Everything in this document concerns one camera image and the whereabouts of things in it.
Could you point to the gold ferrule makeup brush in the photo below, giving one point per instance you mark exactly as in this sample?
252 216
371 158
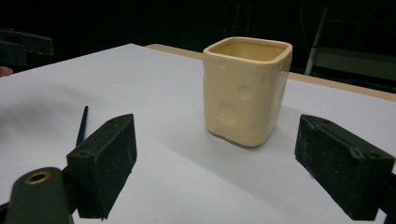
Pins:
82 126

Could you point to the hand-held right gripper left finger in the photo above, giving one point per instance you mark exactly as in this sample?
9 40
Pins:
106 161

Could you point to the pale yellow ceramic cup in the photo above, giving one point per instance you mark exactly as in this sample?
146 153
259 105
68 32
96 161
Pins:
243 99

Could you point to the grey metal stand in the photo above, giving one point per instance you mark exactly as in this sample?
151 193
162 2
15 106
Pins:
348 59

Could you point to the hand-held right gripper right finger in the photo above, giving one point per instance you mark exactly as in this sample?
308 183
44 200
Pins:
339 165

